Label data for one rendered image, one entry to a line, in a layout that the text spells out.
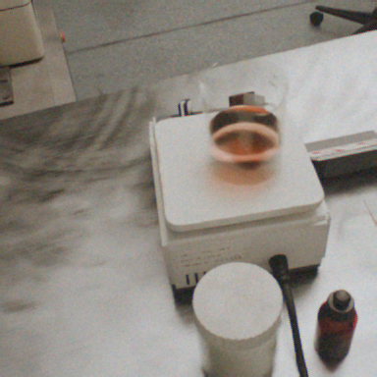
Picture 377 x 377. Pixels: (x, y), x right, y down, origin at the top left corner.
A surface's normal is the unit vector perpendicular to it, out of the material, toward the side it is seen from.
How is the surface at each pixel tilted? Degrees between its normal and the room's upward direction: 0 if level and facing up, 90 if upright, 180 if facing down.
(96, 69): 0
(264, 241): 90
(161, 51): 0
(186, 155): 0
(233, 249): 90
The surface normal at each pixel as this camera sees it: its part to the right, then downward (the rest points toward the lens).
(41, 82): -0.01, -0.74
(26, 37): 0.37, 0.62
